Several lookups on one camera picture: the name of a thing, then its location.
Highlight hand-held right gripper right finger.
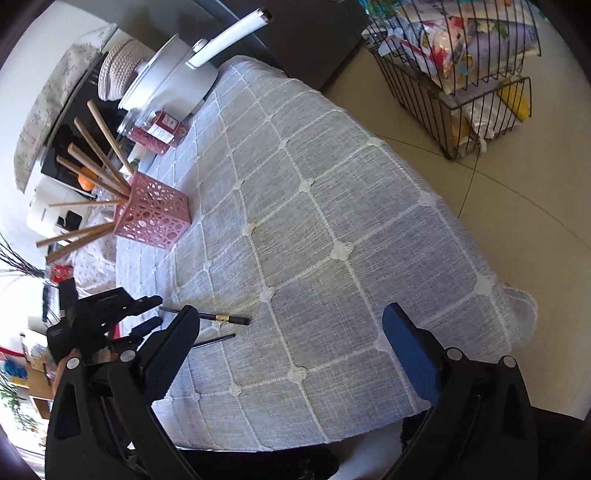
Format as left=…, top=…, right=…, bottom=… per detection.
left=382, top=302, right=541, bottom=480

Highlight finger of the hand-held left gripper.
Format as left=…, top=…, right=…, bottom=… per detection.
left=124, top=294, right=163, bottom=318
left=111, top=316, right=162, bottom=350

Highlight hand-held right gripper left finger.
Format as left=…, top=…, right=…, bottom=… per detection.
left=44, top=305, right=204, bottom=480

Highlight thin black pen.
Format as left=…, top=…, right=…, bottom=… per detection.
left=191, top=333, right=235, bottom=347

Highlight black gold-banded pen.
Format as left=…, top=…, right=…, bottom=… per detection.
left=159, top=307, right=251, bottom=325

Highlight wooden chopstick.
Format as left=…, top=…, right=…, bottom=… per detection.
left=55, top=155, right=127, bottom=197
left=45, top=226, right=118, bottom=264
left=66, top=144, right=130, bottom=192
left=87, top=100, right=137, bottom=176
left=47, top=198, right=123, bottom=207
left=73, top=117, right=132, bottom=185
left=36, top=222, right=118, bottom=247

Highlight pink perforated utensil holder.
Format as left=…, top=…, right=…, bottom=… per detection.
left=113, top=172, right=191, bottom=250

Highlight person's left hand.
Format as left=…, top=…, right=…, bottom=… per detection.
left=50, top=351, right=70, bottom=391

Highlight floral tablecloth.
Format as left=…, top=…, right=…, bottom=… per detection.
left=69, top=203, right=121, bottom=296

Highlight dry bare branches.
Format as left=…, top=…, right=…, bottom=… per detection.
left=0, top=231, right=47, bottom=282

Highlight green leafy plant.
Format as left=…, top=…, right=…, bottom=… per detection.
left=0, top=369, right=38, bottom=430

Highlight white air fryer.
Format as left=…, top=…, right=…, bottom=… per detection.
left=25, top=178, right=93, bottom=232

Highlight grey checkered tablecloth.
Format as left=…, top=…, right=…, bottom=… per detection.
left=113, top=55, right=539, bottom=453

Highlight tall jar of red berries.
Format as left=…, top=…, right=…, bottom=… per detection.
left=117, top=111, right=169, bottom=155

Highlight short labelled jar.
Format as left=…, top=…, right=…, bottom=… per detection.
left=148, top=108, right=190, bottom=148

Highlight floral cushion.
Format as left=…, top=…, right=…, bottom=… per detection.
left=14, top=23, right=118, bottom=192

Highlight black microwave oven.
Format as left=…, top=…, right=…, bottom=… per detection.
left=41, top=69, right=139, bottom=185

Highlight white electric pot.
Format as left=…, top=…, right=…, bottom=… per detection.
left=117, top=9, right=273, bottom=123

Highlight white plastic bag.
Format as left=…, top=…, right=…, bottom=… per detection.
left=455, top=99, right=504, bottom=153

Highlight yellow package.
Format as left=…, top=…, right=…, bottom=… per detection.
left=496, top=76, right=532, bottom=123

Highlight printed plastic bag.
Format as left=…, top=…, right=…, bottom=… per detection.
left=392, top=14, right=490, bottom=75

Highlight pale purple bag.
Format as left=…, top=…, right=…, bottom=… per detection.
left=462, top=9, right=539, bottom=65

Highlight woven rope basket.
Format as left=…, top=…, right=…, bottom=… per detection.
left=98, top=39, right=151, bottom=101

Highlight black wire rack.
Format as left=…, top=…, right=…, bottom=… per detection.
left=362, top=0, right=541, bottom=160

